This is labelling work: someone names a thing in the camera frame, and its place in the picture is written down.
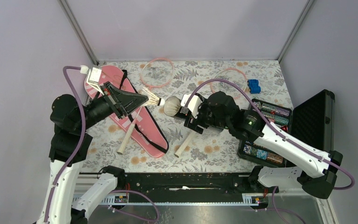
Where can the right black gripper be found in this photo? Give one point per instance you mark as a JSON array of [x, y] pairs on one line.
[[192, 123]]

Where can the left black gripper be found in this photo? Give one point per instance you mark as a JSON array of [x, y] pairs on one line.
[[127, 101]]

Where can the white shuttlecock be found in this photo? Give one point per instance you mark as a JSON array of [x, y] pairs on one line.
[[153, 99]]

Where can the black shuttlecock tube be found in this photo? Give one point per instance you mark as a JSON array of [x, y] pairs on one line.
[[172, 106]]

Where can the pink badminton racket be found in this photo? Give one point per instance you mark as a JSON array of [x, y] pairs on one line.
[[155, 74], [232, 75]]

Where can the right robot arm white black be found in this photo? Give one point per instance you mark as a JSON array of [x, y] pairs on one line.
[[315, 171]]

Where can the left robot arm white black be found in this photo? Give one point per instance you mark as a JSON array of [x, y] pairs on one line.
[[68, 151]]

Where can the blue toy car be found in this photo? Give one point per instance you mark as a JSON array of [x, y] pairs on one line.
[[254, 87]]

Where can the black poker chip case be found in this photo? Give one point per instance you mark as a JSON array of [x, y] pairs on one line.
[[311, 122]]

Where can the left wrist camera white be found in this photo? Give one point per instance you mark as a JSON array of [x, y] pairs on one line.
[[92, 77]]

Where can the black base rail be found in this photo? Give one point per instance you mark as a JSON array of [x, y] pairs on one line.
[[191, 186]]

